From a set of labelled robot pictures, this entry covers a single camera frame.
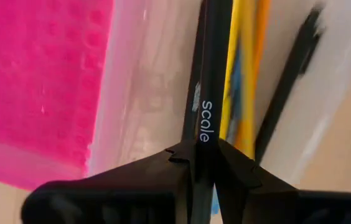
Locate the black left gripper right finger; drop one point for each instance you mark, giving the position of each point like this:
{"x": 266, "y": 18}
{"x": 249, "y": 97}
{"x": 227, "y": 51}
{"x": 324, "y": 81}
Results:
{"x": 272, "y": 202}

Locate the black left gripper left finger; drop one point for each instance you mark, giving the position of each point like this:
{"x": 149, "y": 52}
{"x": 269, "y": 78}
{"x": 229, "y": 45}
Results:
{"x": 116, "y": 199}

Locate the clear box with pink lid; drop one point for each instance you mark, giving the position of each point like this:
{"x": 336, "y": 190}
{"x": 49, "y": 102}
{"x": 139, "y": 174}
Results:
{"x": 38, "y": 77}

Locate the orange pencil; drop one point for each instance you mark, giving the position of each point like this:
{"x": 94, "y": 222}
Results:
{"x": 264, "y": 25}

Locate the yellow wooden pencil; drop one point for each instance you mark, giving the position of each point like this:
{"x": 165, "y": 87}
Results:
{"x": 247, "y": 102}

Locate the black pen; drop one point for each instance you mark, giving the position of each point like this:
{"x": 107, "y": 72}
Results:
{"x": 208, "y": 93}
{"x": 290, "y": 71}

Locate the bright yellow pen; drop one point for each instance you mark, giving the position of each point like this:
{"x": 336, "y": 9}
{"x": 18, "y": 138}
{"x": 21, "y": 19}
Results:
{"x": 227, "y": 105}

